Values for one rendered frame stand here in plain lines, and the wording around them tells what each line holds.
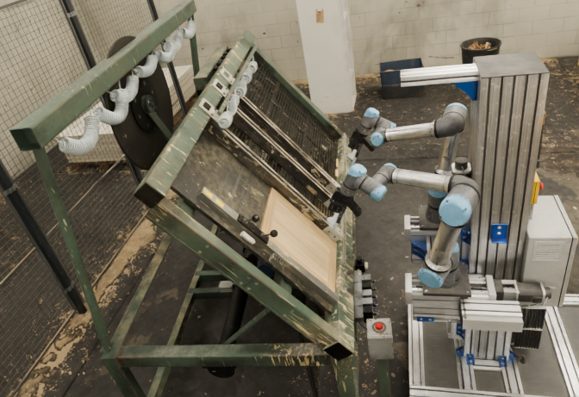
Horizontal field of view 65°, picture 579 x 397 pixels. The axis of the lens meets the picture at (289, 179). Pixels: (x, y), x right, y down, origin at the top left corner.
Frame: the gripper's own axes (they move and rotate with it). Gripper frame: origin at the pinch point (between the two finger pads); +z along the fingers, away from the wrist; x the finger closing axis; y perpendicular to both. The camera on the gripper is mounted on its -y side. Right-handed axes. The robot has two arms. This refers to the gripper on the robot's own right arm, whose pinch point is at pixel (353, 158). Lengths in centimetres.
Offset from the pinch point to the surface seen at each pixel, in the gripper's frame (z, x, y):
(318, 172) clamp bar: 30.6, -16.8, 15.3
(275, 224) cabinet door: 20, 61, 32
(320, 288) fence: 33, 80, -3
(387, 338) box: 25, 102, -37
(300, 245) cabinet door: 29, 59, 14
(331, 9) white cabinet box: 17, -348, 56
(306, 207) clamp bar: 24.6, 31.1, 17.5
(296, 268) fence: 25, 81, 14
